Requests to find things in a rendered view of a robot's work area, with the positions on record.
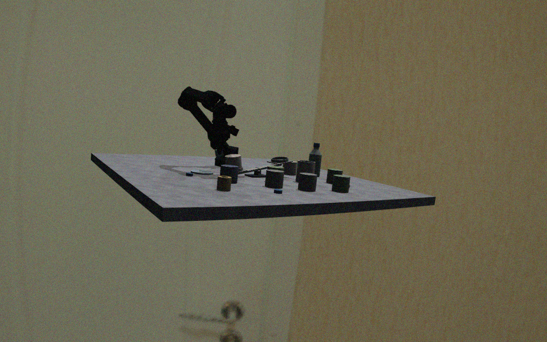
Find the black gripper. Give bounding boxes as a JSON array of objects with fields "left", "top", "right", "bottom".
[{"left": 209, "top": 118, "right": 230, "bottom": 154}]

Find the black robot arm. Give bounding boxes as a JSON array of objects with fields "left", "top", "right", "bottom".
[{"left": 178, "top": 86, "right": 239, "bottom": 158}]

